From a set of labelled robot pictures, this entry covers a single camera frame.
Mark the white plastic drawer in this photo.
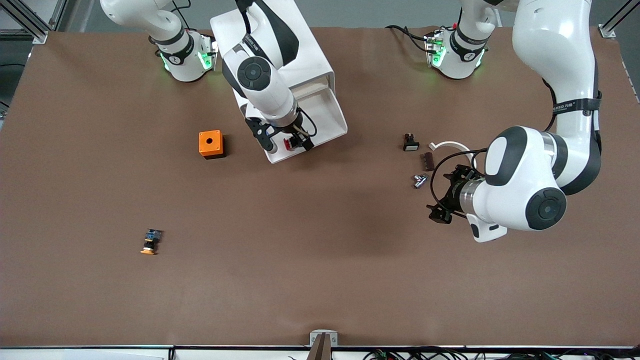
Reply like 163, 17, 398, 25
292, 74, 335, 96
250, 75, 349, 165

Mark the white drawer cabinet housing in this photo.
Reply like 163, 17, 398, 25
210, 0, 337, 151

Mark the orange push button blue block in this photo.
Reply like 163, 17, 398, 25
140, 229, 163, 256

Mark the brown bar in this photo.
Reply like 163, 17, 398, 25
311, 333, 332, 360

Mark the white half-ring pipe clamp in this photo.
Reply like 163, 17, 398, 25
428, 141, 476, 168

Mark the orange button enclosure box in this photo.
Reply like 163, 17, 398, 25
198, 130, 226, 160

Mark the black base cable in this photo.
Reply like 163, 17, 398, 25
385, 24, 432, 53

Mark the grey metal edge bracket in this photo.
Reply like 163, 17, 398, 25
309, 329, 339, 347

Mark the aluminium frame profile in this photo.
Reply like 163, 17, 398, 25
597, 0, 640, 39
0, 0, 68, 45

